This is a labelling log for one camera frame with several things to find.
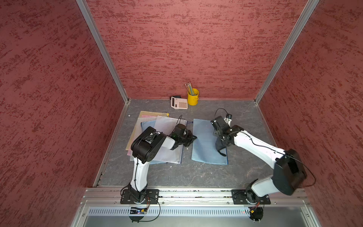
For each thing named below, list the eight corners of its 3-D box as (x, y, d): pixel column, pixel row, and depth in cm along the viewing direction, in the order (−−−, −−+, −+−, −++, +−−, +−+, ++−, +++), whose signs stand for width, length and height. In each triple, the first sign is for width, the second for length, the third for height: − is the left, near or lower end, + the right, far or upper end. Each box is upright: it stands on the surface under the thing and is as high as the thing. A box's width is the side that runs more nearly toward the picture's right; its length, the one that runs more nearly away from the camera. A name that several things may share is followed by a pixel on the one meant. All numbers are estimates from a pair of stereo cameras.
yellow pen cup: (192, 107, 119) (193, 97, 110) (186, 102, 123) (186, 92, 114) (200, 102, 123) (201, 92, 114) (194, 97, 127) (195, 87, 118)
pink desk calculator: (169, 109, 117) (168, 106, 114) (170, 98, 126) (170, 95, 123) (187, 109, 117) (187, 106, 114) (187, 98, 126) (187, 95, 123)
